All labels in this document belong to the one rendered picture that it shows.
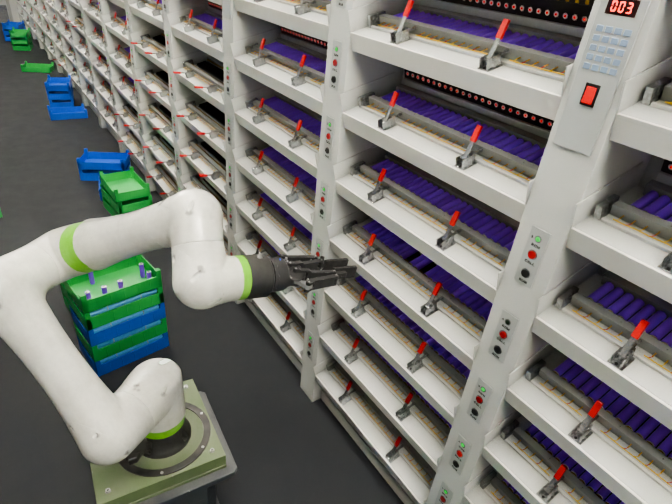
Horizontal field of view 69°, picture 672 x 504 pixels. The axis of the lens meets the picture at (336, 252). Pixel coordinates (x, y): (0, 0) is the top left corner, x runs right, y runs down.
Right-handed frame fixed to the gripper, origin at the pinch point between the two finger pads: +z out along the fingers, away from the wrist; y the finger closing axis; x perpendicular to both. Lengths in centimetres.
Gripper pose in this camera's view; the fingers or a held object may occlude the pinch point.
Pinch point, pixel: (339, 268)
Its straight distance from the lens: 116.4
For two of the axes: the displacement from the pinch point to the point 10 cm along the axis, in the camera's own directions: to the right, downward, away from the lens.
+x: 2.6, -8.8, -4.1
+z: 7.8, -0.5, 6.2
